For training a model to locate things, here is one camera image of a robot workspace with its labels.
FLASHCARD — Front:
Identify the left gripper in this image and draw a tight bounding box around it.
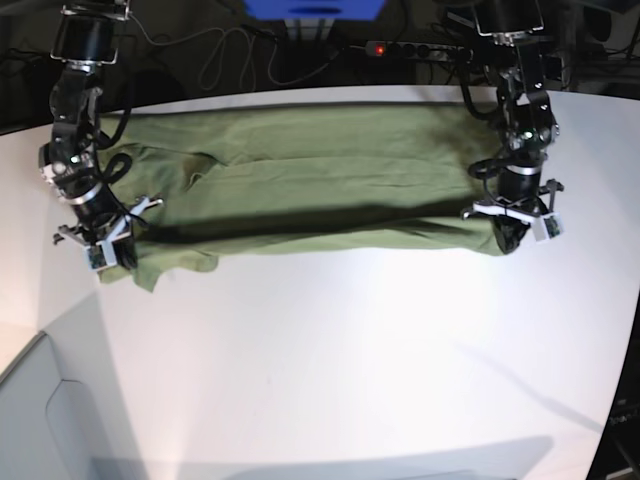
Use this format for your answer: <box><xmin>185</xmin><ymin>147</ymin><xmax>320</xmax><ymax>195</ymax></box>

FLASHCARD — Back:
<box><xmin>461</xmin><ymin>167</ymin><xmax>565</xmax><ymax>255</ymax></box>

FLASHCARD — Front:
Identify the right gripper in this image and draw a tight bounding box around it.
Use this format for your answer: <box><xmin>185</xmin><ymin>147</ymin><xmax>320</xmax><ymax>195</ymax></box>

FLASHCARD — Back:
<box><xmin>53</xmin><ymin>185</ymin><xmax>164</xmax><ymax>273</ymax></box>

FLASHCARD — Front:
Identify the green T-shirt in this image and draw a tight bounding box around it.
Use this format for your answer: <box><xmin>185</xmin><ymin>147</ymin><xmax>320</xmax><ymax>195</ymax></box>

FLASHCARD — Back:
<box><xmin>99</xmin><ymin>104</ymin><xmax>518</xmax><ymax>291</ymax></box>

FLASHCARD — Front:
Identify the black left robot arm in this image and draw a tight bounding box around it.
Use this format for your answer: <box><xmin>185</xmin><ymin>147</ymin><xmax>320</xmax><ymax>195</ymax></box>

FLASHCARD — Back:
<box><xmin>444</xmin><ymin>1</ymin><xmax>564</xmax><ymax>254</ymax></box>

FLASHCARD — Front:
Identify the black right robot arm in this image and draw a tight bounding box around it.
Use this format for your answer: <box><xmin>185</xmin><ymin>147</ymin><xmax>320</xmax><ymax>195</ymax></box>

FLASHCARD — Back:
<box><xmin>39</xmin><ymin>1</ymin><xmax>162</xmax><ymax>273</ymax></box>

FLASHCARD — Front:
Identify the black power strip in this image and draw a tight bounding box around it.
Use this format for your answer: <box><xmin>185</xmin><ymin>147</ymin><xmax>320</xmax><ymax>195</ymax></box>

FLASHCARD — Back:
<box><xmin>364</xmin><ymin>40</ymin><xmax>473</xmax><ymax>64</ymax></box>

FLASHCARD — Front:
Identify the grey panel at table corner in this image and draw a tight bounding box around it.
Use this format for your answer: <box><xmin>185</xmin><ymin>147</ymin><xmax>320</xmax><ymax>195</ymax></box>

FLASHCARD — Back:
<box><xmin>1</xmin><ymin>333</ymin><xmax>148</xmax><ymax>479</ymax></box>

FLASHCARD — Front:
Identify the blue plastic bin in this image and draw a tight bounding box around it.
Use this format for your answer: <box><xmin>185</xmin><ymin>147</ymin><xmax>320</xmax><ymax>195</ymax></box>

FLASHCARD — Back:
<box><xmin>244</xmin><ymin>0</ymin><xmax>385</xmax><ymax>21</ymax></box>

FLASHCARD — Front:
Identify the grey cable on floor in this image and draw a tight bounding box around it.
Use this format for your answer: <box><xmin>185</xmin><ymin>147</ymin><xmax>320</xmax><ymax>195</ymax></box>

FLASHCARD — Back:
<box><xmin>199</xmin><ymin>24</ymin><xmax>346</xmax><ymax>91</ymax></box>

